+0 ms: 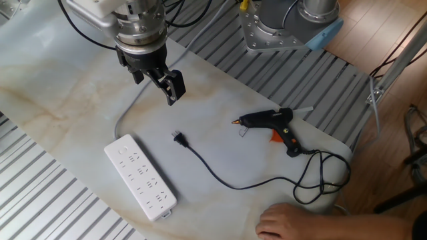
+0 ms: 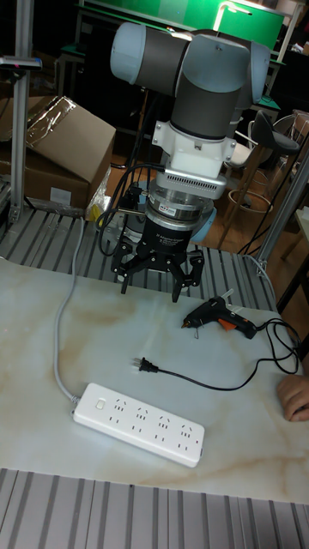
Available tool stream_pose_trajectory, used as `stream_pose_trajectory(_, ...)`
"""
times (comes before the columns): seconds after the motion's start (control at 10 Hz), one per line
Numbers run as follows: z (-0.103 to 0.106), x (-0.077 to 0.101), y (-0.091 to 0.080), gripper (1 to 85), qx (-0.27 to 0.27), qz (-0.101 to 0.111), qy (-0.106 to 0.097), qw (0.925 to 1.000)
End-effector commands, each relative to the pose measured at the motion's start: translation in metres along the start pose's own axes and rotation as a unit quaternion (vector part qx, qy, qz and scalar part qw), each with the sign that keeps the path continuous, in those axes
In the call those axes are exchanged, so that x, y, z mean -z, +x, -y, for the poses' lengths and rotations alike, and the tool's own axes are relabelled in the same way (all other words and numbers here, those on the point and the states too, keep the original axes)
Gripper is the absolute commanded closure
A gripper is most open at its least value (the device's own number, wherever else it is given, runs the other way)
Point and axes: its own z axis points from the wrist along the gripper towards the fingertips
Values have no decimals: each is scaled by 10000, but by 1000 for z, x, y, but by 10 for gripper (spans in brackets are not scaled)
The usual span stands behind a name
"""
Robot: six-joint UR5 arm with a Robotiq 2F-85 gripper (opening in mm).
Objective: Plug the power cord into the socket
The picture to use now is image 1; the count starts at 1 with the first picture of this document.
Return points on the silver corner bracket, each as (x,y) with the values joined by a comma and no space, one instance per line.
(10,8)

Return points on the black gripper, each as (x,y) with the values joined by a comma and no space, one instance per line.
(143,61)

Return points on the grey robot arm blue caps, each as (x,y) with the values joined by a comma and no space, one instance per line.
(287,20)

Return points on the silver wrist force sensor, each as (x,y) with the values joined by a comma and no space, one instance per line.
(140,30)

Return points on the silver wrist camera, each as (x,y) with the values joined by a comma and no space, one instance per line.
(96,24)

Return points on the yellow connector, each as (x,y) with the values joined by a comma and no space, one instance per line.
(244,4)

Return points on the person's bare forearm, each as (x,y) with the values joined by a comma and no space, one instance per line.
(367,228)

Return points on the black shirt sleeve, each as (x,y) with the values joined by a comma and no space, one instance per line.
(421,228)

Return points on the person's bare hand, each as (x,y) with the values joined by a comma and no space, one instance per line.
(287,223)

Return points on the black hot glue gun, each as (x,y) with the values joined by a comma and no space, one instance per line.
(267,119)

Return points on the black chair leg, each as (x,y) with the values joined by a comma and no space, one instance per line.
(400,198)

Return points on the aluminium frame beam with bracket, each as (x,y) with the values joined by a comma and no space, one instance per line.
(400,61)

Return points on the white marble pattern board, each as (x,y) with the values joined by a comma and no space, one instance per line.
(217,100)

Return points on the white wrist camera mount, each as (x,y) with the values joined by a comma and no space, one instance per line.
(96,6)

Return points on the white power strip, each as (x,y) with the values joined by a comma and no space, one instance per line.
(140,176)

